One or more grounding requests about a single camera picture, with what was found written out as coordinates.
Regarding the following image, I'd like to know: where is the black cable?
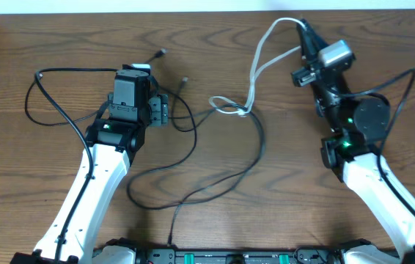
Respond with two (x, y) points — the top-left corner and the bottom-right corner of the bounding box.
(24, 48), (168, 128)
(125, 76), (267, 246)

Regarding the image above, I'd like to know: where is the white cable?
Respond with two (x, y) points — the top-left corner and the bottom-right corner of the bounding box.
(208, 17), (307, 117)

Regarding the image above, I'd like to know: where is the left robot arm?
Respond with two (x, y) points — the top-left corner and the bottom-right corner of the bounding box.
(11, 63), (168, 263)

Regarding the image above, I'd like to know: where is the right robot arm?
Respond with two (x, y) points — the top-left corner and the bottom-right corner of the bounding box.
(291, 19), (415, 263)

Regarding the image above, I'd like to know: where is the right camera cable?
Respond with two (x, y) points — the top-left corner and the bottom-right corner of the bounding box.
(334, 67), (415, 246)

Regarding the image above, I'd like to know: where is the camera cable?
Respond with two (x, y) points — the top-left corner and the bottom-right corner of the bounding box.
(334, 67), (415, 246)
(33, 67), (120, 264)

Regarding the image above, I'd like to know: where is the left camera cable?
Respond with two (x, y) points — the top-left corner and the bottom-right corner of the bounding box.
(33, 67), (120, 264)

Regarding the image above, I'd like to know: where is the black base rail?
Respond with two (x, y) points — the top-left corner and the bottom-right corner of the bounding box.
(93, 238), (399, 264)

